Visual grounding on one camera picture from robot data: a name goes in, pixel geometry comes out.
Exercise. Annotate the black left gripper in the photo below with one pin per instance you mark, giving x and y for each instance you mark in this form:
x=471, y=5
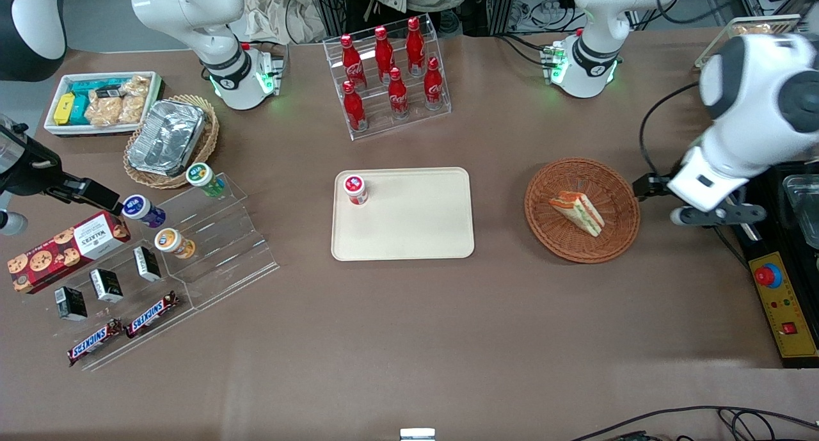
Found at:
x=652, y=185

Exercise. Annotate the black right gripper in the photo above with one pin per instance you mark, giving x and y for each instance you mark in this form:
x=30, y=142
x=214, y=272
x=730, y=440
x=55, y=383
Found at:
x=31, y=172

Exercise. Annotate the triangular sandwich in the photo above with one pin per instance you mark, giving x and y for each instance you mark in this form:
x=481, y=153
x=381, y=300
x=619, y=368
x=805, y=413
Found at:
x=579, y=212

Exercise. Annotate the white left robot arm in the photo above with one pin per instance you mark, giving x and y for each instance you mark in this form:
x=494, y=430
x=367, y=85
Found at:
x=595, y=50

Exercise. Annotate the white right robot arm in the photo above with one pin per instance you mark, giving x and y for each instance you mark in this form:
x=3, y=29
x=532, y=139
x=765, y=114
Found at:
x=217, y=57

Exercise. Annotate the silver foil tray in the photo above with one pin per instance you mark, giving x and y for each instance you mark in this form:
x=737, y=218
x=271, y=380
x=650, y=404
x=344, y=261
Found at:
x=166, y=137

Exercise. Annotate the light oval wicker basket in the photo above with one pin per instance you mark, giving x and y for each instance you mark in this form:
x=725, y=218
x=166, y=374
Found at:
x=208, y=143

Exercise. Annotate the brown round wicker basket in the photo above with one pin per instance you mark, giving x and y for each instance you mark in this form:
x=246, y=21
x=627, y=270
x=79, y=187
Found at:
x=576, y=172

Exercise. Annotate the beige plastic tray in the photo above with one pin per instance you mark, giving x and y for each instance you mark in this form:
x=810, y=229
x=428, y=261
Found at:
x=409, y=230

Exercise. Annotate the purple capped jar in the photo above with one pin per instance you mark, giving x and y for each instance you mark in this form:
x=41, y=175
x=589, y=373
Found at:
x=142, y=210

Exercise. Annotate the black countertop appliance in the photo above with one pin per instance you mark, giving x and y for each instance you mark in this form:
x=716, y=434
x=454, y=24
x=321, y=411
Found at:
x=771, y=236

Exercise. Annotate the red Walkers cookie box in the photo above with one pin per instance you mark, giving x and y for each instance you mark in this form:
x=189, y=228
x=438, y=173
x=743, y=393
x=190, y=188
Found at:
x=64, y=252

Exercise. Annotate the white plastic bin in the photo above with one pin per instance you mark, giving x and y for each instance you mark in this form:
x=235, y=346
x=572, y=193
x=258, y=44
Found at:
x=51, y=130

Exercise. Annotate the teal small box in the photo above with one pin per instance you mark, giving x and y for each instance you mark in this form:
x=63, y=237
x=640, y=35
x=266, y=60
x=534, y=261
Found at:
x=80, y=111

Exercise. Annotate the bagged fried snack pack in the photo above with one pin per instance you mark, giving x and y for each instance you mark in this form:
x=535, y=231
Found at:
x=132, y=109
x=103, y=111
x=137, y=86

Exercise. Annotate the yellow small box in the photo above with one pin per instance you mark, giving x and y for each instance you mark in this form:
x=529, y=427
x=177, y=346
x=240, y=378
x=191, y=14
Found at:
x=64, y=108

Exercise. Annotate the steel pan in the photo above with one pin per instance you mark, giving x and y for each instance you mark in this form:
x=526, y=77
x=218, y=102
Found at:
x=805, y=204

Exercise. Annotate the small black carton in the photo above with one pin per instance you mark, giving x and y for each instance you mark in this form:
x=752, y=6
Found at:
x=70, y=303
x=147, y=264
x=106, y=285

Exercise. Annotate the orange capped jar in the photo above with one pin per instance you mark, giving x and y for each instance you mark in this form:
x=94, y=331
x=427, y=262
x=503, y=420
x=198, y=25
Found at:
x=173, y=242

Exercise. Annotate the teal long box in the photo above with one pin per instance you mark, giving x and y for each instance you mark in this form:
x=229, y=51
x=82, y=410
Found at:
x=89, y=86

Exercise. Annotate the green capped jar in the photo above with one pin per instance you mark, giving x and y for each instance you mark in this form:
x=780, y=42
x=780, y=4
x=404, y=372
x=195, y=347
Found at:
x=203, y=177

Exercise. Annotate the yellow emergency stop box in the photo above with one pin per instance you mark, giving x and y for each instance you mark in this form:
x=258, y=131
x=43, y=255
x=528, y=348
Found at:
x=790, y=313

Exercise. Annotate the clear acrylic stepped stand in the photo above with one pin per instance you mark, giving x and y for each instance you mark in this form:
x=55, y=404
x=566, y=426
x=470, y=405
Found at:
x=163, y=300
x=230, y=249

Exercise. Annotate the Snickers chocolate bar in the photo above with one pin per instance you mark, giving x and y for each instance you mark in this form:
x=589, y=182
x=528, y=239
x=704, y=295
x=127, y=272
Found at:
x=151, y=314
x=95, y=342

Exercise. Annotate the rack snack pack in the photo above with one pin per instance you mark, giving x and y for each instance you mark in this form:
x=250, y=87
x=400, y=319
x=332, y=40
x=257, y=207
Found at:
x=752, y=28

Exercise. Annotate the beige crumpled bag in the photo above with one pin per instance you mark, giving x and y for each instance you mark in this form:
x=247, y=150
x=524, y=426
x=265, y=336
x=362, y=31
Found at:
x=275, y=18

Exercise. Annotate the red capped small jar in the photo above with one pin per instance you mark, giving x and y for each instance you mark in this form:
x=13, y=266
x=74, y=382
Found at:
x=356, y=189

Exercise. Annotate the red cola bottle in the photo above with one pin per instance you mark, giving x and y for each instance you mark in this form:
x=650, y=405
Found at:
x=384, y=54
x=433, y=86
x=352, y=63
x=415, y=47
x=398, y=95
x=354, y=108

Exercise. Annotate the clear acrylic bottle rack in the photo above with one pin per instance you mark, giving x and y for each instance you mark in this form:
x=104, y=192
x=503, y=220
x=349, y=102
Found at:
x=409, y=124

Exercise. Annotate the small white device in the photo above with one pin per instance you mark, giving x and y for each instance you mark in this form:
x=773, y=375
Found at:
x=417, y=434

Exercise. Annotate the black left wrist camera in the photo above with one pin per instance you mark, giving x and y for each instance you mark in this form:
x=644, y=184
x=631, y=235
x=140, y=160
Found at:
x=654, y=186

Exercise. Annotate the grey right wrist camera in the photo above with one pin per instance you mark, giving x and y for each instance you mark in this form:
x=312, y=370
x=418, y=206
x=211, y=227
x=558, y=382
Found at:
x=11, y=223

